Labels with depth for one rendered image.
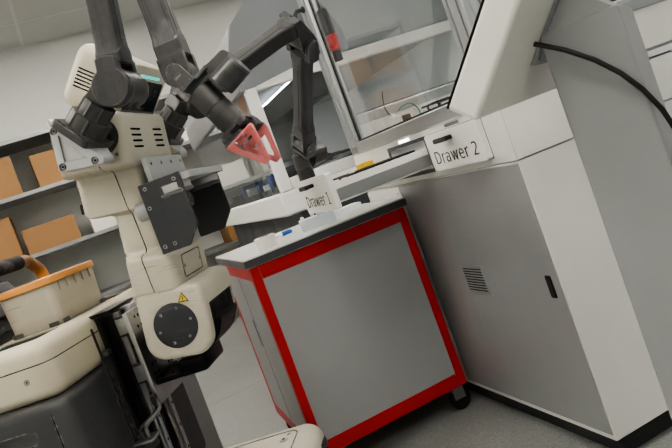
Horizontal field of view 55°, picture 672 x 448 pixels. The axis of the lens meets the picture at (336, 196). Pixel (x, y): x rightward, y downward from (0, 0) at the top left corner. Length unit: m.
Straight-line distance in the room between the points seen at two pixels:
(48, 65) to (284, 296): 4.50
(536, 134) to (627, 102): 0.63
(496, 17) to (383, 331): 1.45
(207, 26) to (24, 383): 5.23
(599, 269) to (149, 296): 1.09
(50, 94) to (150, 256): 4.73
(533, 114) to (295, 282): 0.90
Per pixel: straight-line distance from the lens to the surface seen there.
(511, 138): 1.63
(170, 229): 1.47
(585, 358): 1.76
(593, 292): 1.75
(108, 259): 6.02
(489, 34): 0.92
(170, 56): 1.33
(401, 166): 1.94
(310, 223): 2.22
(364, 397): 2.20
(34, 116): 6.15
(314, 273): 2.09
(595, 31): 1.07
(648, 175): 1.08
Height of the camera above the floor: 0.94
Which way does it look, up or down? 3 degrees down
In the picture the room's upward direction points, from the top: 20 degrees counter-clockwise
